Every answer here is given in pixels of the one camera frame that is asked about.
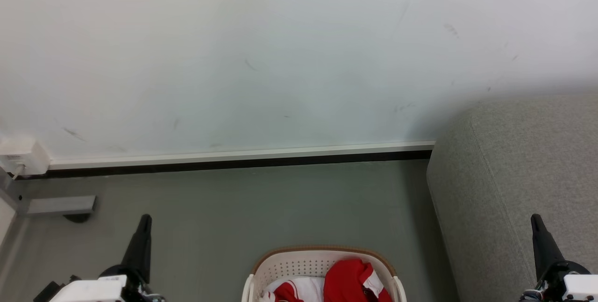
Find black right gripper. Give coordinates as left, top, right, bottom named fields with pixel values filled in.
left=531, top=214, right=592, bottom=302

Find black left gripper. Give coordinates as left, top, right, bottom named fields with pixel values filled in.
left=99, top=214, right=165, bottom=302

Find white garment with red stripes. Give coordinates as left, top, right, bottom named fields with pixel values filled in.
left=260, top=277, right=326, bottom=302

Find red garment with white trim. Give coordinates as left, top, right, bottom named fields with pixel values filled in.
left=323, top=259, right=393, bottom=302

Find grey fabric sofa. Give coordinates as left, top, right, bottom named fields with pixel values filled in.
left=426, top=94, right=598, bottom=302

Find white and black baseboard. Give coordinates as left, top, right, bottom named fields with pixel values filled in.
left=48, top=141, right=436, bottom=175

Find white laundry basket brown rim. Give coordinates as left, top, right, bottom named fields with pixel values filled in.
left=242, top=245, right=407, bottom=302

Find white wall socket box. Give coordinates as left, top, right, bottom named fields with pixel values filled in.
left=0, top=137, right=51, bottom=177

